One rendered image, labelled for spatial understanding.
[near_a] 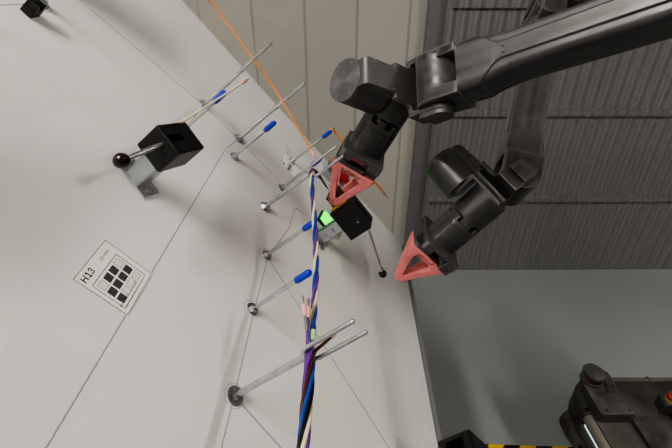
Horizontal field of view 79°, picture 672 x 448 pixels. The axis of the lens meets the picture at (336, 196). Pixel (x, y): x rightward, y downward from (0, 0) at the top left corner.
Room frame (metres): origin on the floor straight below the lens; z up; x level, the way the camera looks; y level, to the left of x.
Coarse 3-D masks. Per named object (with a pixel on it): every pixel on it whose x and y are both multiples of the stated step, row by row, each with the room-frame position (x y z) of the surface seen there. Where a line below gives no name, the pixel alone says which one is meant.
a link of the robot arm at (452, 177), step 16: (432, 160) 0.58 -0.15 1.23; (448, 160) 0.57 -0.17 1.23; (464, 160) 0.58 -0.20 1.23; (528, 160) 0.55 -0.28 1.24; (432, 176) 0.57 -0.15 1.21; (448, 176) 0.55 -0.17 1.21; (464, 176) 0.55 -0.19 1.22; (496, 176) 0.55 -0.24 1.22; (512, 176) 0.54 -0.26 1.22; (528, 176) 0.53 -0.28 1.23; (448, 192) 0.55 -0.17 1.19; (512, 192) 0.52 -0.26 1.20
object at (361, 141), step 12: (360, 120) 0.57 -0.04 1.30; (372, 120) 0.55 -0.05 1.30; (360, 132) 0.55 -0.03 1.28; (372, 132) 0.55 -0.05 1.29; (384, 132) 0.54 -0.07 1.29; (396, 132) 0.55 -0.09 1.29; (348, 144) 0.55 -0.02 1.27; (360, 144) 0.55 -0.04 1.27; (372, 144) 0.54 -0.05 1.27; (384, 144) 0.55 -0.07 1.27; (348, 156) 0.52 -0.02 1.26; (360, 156) 0.52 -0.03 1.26; (372, 156) 0.54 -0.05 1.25; (372, 168) 0.52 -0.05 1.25
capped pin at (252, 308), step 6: (306, 270) 0.33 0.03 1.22; (300, 276) 0.33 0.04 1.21; (306, 276) 0.32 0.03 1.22; (294, 282) 0.33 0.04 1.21; (300, 282) 0.33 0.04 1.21; (282, 288) 0.33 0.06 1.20; (288, 288) 0.33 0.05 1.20; (276, 294) 0.33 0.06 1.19; (264, 300) 0.33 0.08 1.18; (252, 306) 0.33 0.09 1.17; (258, 306) 0.33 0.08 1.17; (252, 312) 0.33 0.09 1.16
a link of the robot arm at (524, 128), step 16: (544, 0) 0.82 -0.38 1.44; (560, 0) 0.82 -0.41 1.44; (544, 16) 0.81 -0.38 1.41; (544, 80) 0.71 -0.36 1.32; (512, 96) 0.71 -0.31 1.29; (528, 96) 0.68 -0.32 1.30; (544, 96) 0.68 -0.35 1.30; (512, 112) 0.66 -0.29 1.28; (528, 112) 0.65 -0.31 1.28; (544, 112) 0.65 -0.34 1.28; (512, 128) 0.63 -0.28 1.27; (528, 128) 0.62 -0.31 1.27; (512, 144) 0.59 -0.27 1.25; (528, 144) 0.59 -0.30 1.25; (496, 160) 0.62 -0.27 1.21; (512, 160) 0.57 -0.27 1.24; (544, 160) 0.57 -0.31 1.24; (528, 192) 0.54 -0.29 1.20
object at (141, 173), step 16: (160, 128) 0.36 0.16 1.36; (176, 128) 0.38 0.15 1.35; (144, 144) 0.36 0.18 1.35; (160, 144) 0.35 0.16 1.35; (176, 144) 0.36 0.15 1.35; (192, 144) 0.38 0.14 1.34; (112, 160) 0.31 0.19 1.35; (128, 160) 0.32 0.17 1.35; (144, 160) 0.37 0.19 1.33; (160, 160) 0.35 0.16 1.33; (176, 160) 0.36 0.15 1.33; (128, 176) 0.37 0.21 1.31; (144, 176) 0.36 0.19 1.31; (144, 192) 0.36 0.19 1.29
